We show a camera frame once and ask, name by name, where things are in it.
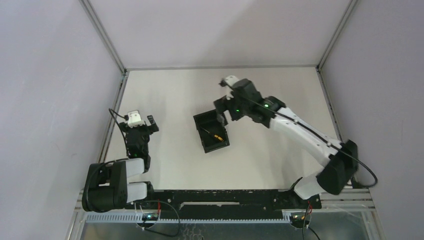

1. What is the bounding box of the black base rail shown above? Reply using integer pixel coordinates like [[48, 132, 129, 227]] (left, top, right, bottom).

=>
[[148, 189, 322, 221]]

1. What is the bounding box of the black plastic bin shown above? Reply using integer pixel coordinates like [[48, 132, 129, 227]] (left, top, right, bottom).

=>
[[193, 109, 230, 154]]

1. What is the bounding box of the controller board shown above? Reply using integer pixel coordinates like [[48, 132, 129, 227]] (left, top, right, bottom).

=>
[[290, 214, 310, 229], [141, 213, 159, 222]]

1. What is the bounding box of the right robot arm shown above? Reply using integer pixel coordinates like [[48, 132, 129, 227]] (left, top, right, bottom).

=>
[[213, 75, 359, 208]]

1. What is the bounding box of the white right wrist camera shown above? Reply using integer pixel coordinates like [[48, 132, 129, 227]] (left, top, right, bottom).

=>
[[219, 75, 240, 88]]

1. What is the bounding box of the left black cable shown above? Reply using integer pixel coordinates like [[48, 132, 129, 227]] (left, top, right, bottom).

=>
[[134, 199, 182, 239]]

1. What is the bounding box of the right controller board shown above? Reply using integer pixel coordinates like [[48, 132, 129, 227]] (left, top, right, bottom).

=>
[[290, 214, 310, 229]]

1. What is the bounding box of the yellow black handled screwdriver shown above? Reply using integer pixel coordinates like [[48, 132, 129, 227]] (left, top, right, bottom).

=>
[[201, 127, 224, 142]]

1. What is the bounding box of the aluminium frame rail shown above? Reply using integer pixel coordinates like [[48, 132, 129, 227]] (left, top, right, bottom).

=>
[[97, 71, 129, 163], [315, 66, 347, 142]]

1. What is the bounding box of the left controller board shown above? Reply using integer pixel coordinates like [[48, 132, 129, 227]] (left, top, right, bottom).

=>
[[141, 213, 159, 222]]

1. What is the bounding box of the aluminium frame left rail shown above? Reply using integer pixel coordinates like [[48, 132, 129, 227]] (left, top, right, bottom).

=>
[[97, 71, 129, 163]]

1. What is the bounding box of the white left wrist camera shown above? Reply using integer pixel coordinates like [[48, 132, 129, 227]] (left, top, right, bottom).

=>
[[124, 110, 146, 128]]

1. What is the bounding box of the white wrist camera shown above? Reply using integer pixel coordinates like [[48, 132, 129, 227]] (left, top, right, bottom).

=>
[[124, 110, 146, 128], [219, 75, 240, 88]]

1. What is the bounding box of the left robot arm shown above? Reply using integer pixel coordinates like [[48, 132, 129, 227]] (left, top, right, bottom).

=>
[[81, 115, 159, 213]]

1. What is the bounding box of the aluminium frame right rail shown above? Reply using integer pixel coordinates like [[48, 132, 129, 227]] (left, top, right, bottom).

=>
[[315, 66, 347, 142]]

